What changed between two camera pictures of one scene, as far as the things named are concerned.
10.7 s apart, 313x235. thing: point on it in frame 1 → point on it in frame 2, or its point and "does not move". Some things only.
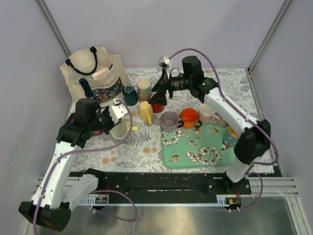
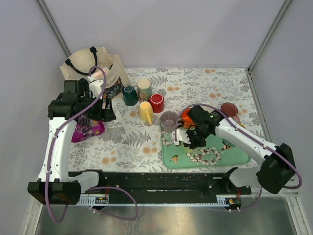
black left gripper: x=112 y=125 → x=106 y=114
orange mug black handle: x=189 y=117 does not move
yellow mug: x=145 y=112 does not move
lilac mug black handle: x=169 y=122 does not move
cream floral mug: x=144 y=89 does not move
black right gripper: x=163 y=84 → x=193 y=144
